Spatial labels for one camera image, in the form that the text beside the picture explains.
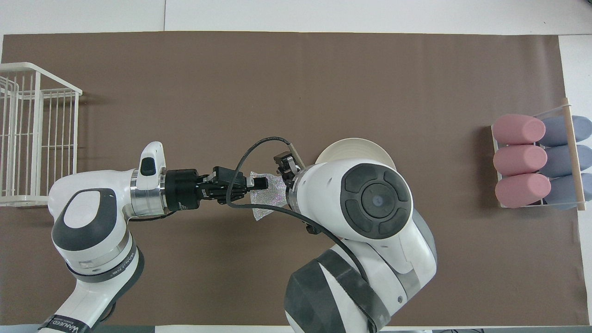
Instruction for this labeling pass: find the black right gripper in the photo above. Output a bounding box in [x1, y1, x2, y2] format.
[230, 152, 304, 201]

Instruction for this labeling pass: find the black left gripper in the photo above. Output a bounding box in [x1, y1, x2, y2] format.
[164, 166, 248, 212]

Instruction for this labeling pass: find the cream round plate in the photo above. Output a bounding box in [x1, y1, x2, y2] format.
[314, 138, 397, 173]

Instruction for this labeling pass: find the beige stick on right gripper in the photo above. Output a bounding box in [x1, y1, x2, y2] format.
[288, 142, 306, 170]

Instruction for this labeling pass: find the brown table mat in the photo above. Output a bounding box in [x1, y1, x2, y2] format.
[0, 31, 589, 327]

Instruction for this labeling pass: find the pink plastic cup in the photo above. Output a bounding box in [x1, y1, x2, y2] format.
[493, 145, 548, 177]
[492, 114, 546, 145]
[495, 173, 552, 209]

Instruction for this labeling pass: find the white cup holder rack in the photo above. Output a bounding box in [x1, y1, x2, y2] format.
[491, 98, 587, 211]

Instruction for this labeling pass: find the white wire dish rack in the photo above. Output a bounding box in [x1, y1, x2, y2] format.
[0, 62, 83, 207]

